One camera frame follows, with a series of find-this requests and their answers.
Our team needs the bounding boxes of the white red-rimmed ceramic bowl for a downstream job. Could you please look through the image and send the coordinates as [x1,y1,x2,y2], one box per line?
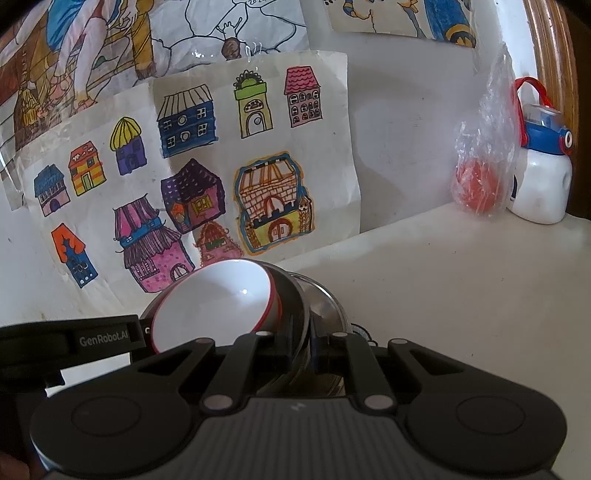
[150,259,276,354]

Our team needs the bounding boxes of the boy with fan poster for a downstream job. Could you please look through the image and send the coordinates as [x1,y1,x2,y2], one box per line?
[0,0,308,186]

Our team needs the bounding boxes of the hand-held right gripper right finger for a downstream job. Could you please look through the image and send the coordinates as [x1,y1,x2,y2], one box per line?
[312,331,468,412]

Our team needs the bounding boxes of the clear plastic bag red contents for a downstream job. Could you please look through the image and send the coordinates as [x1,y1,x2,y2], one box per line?
[450,41,528,221]

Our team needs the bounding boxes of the coloured houses drawing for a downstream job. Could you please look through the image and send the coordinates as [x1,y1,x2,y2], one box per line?
[8,50,362,306]

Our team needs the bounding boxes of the steel plate with dark sticker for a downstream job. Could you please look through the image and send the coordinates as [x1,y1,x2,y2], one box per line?
[259,271,352,398]

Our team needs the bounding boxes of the girl with teddy bear poster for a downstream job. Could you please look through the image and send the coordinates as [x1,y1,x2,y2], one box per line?
[322,0,479,49]

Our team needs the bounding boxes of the white printed tablecloth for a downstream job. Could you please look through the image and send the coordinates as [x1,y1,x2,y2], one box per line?
[272,203,591,416]

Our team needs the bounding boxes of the small white printed ceramic bowl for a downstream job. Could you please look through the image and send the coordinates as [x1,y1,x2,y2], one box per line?
[259,270,283,332]

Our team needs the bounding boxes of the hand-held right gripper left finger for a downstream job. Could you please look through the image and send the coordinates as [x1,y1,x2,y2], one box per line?
[137,329,293,412]

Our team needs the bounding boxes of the white water bottle blue lid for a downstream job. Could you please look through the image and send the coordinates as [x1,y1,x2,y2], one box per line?
[507,77,574,225]

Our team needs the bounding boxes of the wooden door frame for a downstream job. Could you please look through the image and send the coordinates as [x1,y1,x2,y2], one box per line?
[523,0,579,139]

